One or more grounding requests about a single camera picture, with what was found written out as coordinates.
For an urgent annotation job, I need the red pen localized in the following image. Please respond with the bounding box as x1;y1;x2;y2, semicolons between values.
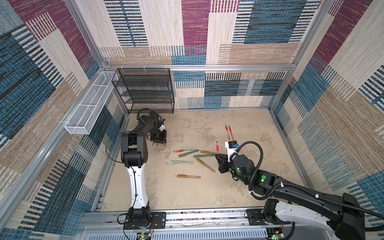
228;125;235;141
173;149;194;153
216;141;220;154
225;125;231;141

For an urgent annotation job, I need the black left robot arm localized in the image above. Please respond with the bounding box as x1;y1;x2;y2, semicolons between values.
121;108;167;223

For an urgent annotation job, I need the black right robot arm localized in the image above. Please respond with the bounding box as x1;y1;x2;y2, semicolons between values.
215;154;384;240

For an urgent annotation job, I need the dark green pen left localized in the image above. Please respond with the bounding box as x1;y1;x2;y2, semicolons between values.
178;150;200;158

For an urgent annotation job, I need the dark green pen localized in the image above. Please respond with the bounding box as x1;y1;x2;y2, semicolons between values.
178;150;200;158
193;154;215;158

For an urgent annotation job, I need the brown pen diagonal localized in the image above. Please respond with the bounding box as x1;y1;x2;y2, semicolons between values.
196;158;216;173

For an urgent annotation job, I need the brown pen upper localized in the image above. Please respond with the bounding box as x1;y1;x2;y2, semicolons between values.
200;150;217;155

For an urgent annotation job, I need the dark green pen right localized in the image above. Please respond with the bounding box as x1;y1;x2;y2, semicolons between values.
193;154;215;158

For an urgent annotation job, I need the light green marker lower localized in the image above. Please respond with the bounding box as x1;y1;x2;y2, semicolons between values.
171;160;194;165

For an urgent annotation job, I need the gold marker bottom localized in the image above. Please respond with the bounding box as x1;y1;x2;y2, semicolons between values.
177;174;201;179

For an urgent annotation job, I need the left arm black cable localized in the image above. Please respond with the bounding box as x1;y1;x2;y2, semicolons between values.
104;107;166;240

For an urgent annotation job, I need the black wire mesh shelf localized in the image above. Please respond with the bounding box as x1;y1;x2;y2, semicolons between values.
112;68;175;113

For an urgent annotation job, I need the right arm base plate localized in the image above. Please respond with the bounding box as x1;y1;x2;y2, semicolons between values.
244;208;291;226

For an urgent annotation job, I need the white wire mesh basket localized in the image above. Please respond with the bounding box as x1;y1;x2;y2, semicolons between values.
65;72;115;135

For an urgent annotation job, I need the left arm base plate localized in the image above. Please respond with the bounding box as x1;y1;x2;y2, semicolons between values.
123;212;167;230

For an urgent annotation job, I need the aluminium front rail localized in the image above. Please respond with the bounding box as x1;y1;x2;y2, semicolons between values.
75;207;336;240

